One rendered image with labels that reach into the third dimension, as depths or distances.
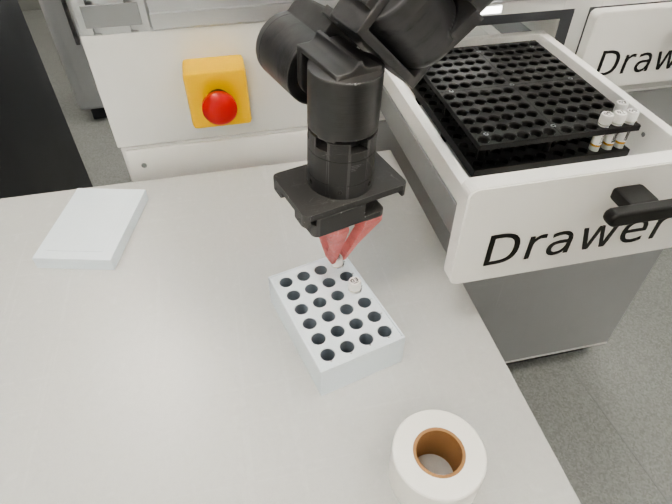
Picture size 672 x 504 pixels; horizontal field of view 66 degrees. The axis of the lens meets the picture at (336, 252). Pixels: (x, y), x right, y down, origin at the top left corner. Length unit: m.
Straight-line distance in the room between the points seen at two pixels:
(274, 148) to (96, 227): 0.26
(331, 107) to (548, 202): 0.20
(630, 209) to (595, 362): 1.12
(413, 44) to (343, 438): 0.31
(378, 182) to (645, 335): 1.33
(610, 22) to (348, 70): 0.51
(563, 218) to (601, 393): 1.06
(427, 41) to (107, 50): 0.40
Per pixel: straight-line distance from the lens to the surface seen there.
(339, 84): 0.38
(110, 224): 0.66
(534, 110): 0.61
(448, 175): 0.51
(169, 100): 0.71
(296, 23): 0.46
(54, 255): 0.65
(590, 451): 1.42
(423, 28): 0.40
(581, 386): 1.51
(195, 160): 0.75
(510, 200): 0.44
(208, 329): 0.54
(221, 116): 0.63
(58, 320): 0.60
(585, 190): 0.48
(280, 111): 0.72
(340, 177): 0.42
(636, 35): 0.88
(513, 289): 1.15
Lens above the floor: 1.17
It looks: 44 degrees down
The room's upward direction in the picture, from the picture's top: straight up
